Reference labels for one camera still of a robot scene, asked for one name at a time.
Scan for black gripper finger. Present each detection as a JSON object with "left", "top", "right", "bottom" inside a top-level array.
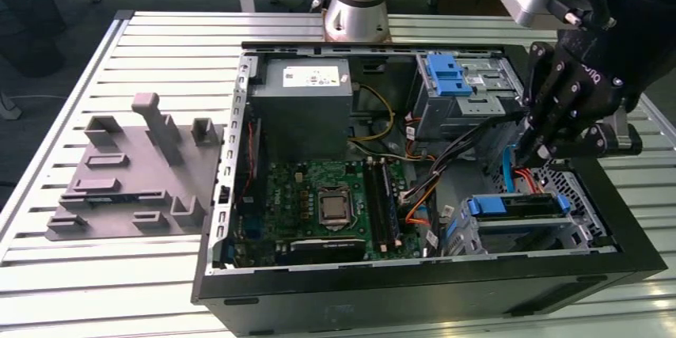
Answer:
[
  {"left": 514, "top": 40, "right": 595, "bottom": 169},
  {"left": 553, "top": 122, "right": 617, "bottom": 159}
]

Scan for hard disk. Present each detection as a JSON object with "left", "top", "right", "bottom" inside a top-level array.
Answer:
[{"left": 466, "top": 194, "right": 569, "bottom": 220}]

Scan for metal disk bay cage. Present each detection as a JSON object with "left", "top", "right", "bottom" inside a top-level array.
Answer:
[{"left": 445, "top": 191, "right": 618, "bottom": 258}]

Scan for metal optical drive cage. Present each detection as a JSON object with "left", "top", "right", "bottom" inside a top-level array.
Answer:
[{"left": 410, "top": 51, "right": 531, "bottom": 141}]

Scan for blue plastic drive latch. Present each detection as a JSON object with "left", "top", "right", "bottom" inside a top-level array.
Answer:
[{"left": 425, "top": 54, "right": 474, "bottom": 97}]

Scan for RAM stick in motherboard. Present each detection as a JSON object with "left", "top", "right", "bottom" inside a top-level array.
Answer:
[{"left": 379, "top": 161, "right": 402, "bottom": 246}]

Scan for black RAM slot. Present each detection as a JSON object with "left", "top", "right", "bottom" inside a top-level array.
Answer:
[{"left": 363, "top": 158, "right": 386, "bottom": 248}]

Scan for black CPU socket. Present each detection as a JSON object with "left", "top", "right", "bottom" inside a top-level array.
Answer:
[{"left": 313, "top": 185, "right": 361, "bottom": 235}]

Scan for grey power supply unit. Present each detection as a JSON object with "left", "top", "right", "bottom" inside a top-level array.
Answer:
[{"left": 246, "top": 56, "right": 354, "bottom": 163}]

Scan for silver CPU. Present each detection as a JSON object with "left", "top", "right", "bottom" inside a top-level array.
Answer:
[{"left": 317, "top": 196, "right": 350, "bottom": 224}]

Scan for green motherboard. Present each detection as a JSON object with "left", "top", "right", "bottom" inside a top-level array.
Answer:
[{"left": 230, "top": 158, "right": 423, "bottom": 268}]

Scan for black graphics card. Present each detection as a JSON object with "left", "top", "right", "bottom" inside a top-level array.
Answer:
[{"left": 273, "top": 237, "right": 367, "bottom": 266}]

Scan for black open PC case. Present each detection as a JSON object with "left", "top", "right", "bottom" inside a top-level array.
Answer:
[{"left": 190, "top": 40, "right": 667, "bottom": 337}]

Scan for grey parts rack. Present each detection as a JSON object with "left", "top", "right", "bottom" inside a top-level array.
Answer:
[{"left": 43, "top": 91, "right": 222, "bottom": 242}]

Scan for dark office chair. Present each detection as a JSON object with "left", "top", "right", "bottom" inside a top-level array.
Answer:
[{"left": 0, "top": 0, "right": 67, "bottom": 78}]

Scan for grey stand foot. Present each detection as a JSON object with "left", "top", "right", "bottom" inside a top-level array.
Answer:
[{"left": 0, "top": 92, "right": 22, "bottom": 120}]

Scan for orange red power wire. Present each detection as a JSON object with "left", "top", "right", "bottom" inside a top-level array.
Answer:
[{"left": 514, "top": 167, "right": 550, "bottom": 196}]

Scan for blue data wire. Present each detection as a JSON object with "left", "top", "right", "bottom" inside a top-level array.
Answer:
[{"left": 499, "top": 143, "right": 521, "bottom": 196}]

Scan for black cable bundle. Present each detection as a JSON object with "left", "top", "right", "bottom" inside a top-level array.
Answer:
[{"left": 403, "top": 114, "right": 507, "bottom": 204}]

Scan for yellow wire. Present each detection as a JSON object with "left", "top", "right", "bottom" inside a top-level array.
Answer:
[{"left": 346, "top": 83, "right": 397, "bottom": 143}]

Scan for orange data wire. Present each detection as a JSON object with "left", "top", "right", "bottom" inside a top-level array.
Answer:
[{"left": 403, "top": 199, "right": 433, "bottom": 229}]

